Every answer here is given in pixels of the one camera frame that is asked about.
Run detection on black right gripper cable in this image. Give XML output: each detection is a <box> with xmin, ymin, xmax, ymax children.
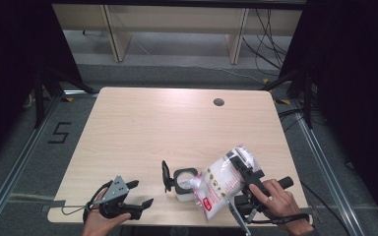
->
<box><xmin>258</xmin><ymin>212</ymin><xmax>312</xmax><ymax>227</ymax></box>

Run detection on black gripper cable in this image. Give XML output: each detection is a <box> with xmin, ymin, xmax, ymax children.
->
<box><xmin>258</xmin><ymin>212</ymin><xmax>312</xmax><ymax>227</ymax></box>
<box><xmin>82</xmin><ymin>179</ymin><xmax>114</xmax><ymax>224</ymax></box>

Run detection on black metal stand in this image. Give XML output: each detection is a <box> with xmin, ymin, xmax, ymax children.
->
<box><xmin>32</xmin><ymin>64</ymin><xmax>96</xmax><ymax>130</ymax></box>
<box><xmin>261</xmin><ymin>69</ymin><xmax>314</xmax><ymax>130</ymax></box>

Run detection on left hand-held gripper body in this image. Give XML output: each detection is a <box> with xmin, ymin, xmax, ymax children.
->
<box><xmin>97</xmin><ymin>175</ymin><xmax>133</xmax><ymax>220</ymax></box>

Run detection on black floor cables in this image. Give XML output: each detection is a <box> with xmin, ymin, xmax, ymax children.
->
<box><xmin>276</xmin><ymin>107</ymin><xmax>313</xmax><ymax>133</ymax></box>

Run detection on red and white sugar pouch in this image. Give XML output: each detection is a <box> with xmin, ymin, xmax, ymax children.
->
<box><xmin>189</xmin><ymin>143</ymin><xmax>266</xmax><ymax>221</ymax></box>

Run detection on black curtain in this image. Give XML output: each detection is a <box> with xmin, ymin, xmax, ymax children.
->
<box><xmin>278</xmin><ymin>0</ymin><xmax>378</xmax><ymax>230</ymax></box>
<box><xmin>0</xmin><ymin>0</ymin><xmax>84</xmax><ymax>171</ymax></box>

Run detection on glass jar with black lid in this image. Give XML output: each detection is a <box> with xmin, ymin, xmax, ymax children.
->
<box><xmin>160</xmin><ymin>159</ymin><xmax>201</xmax><ymax>203</ymax></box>

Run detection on thin grey wire loop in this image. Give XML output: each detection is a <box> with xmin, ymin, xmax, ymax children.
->
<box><xmin>60</xmin><ymin>204</ymin><xmax>91</xmax><ymax>216</ymax></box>

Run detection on long aluminium floor rail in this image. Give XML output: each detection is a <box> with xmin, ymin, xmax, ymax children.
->
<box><xmin>0</xmin><ymin>95</ymin><xmax>62</xmax><ymax>230</ymax></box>
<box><xmin>289</xmin><ymin>99</ymin><xmax>366</xmax><ymax>236</ymax></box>

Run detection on person's left hand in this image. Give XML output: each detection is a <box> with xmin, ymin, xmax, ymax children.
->
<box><xmin>84</xmin><ymin>189</ymin><xmax>133</xmax><ymax>232</ymax></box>

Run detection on bundle of black cables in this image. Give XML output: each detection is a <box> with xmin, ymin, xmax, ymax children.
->
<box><xmin>241</xmin><ymin>9</ymin><xmax>293</xmax><ymax>77</ymax></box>

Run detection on beige wooden desk frame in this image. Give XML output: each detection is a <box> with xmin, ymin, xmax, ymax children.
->
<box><xmin>50</xmin><ymin>2</ymin><xmax>305</xmax><ymax>65</ymax></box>

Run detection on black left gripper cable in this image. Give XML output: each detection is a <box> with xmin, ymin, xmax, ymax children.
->
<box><xmin>82</xmin><ymin>179</ymin><xmax>114</xmax><ymax>224</ymax></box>

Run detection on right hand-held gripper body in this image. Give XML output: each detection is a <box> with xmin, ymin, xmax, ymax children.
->
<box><xmin>226</xmin><ymin>175</ymin><xmax>295</xmax><ymax>236</ymax></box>

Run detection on white floor cable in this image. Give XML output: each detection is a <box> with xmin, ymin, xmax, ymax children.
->
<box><xmin>190</xmin><ymin>64</ymin><xmax>266</xmax><ymax>84</ymax></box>

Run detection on grey tape strip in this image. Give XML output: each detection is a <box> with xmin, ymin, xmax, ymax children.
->
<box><xmin>40</xmin><ymin>199</ymin><xmax>67</xmax><ymax>212</ymax></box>

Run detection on person's right hand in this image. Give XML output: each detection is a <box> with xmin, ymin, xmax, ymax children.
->
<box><xmin>248</xmin><ymin>178</ymin><xmax>307</xmax><ymax>227</ymax></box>

